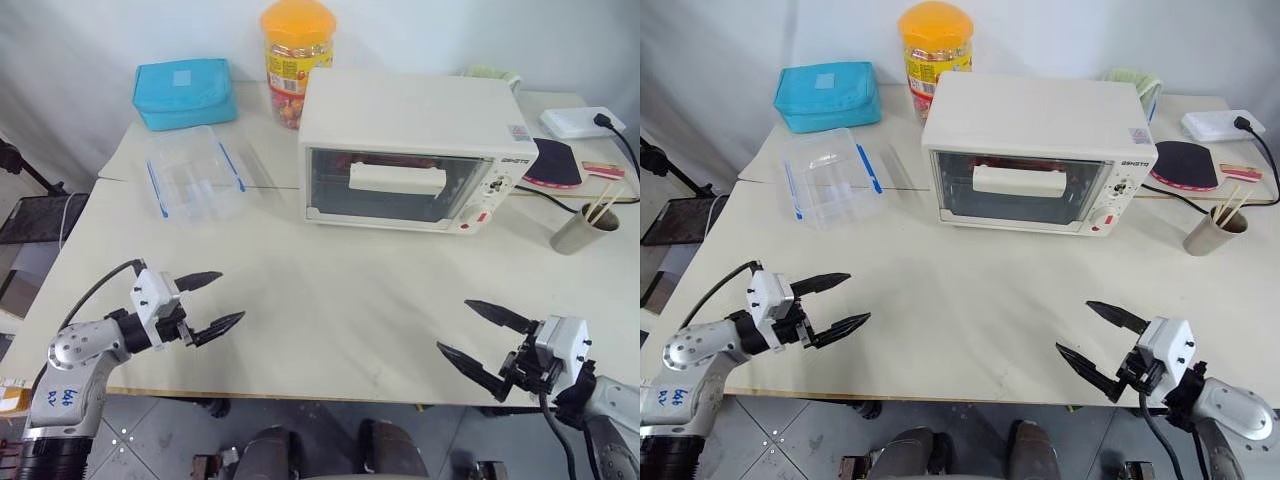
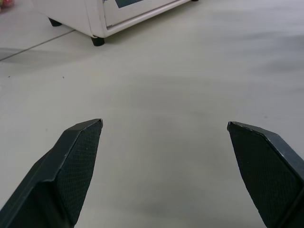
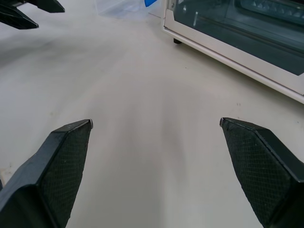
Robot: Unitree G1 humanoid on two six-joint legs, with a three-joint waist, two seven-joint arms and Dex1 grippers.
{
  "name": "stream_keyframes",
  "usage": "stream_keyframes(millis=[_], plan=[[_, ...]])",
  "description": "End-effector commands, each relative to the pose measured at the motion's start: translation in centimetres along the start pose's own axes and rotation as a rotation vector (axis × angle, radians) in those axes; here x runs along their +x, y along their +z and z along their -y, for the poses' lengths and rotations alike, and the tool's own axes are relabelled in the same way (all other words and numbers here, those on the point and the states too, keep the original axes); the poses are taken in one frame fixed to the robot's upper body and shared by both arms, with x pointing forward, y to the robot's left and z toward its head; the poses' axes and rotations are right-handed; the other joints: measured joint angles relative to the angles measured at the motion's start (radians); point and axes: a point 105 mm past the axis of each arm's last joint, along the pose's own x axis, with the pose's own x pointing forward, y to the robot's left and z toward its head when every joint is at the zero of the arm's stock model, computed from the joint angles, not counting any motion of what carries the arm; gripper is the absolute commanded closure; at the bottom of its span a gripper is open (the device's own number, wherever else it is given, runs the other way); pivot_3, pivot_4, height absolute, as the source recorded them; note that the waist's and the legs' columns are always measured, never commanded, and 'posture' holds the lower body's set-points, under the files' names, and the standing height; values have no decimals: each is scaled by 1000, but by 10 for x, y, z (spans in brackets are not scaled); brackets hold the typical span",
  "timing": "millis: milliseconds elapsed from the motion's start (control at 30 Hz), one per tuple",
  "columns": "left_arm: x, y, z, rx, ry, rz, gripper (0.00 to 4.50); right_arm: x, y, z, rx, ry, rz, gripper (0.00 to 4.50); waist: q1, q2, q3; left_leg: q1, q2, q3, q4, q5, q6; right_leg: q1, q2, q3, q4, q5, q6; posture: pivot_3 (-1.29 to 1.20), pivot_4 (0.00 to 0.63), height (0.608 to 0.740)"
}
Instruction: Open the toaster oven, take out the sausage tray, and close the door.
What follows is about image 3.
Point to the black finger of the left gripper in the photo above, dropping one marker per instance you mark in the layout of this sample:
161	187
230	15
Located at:
16	17
48	5

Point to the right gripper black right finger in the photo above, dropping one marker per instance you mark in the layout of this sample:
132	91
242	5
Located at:
261	175

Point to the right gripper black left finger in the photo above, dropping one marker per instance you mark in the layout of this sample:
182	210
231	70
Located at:
47	180

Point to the white toaster oven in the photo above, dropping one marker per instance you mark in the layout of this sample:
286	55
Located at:
237	69

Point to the black rubber appliance foot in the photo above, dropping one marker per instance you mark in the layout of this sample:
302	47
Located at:
177	41

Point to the clear plastic bag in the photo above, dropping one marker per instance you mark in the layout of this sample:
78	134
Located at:
123	7

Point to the blue plastic piece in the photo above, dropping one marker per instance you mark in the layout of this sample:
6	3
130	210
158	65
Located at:
149	2

